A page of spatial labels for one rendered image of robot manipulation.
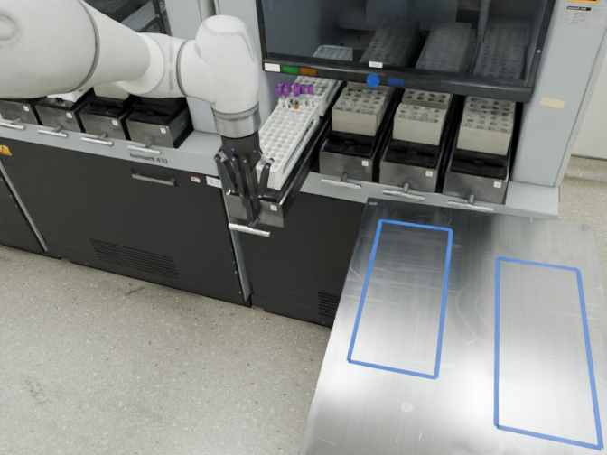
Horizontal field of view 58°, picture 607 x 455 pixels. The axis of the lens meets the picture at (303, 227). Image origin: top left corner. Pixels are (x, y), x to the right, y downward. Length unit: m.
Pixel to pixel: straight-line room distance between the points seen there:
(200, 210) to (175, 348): 0.56
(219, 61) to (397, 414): 0.63
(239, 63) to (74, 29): 0.46
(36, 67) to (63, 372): 1.64
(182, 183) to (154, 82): 0.65
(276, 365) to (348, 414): 1.04
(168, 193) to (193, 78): 0.72
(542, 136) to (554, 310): 0.45
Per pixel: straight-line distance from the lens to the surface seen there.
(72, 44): 0.55
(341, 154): 1.32
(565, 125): 1.31
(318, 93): 1.45
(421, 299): 0.99
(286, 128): 1.32
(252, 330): 1.97
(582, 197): 2.63
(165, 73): 1.02
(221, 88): 0.99
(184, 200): 1.66
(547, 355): 0.97
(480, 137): 1.32
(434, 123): 1.31
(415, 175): 1.31
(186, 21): 1.43
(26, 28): 0.51
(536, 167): 1.37
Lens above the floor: 1.59
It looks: 44 degrees down
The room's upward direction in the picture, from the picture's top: 4 degrees counter-clockwise
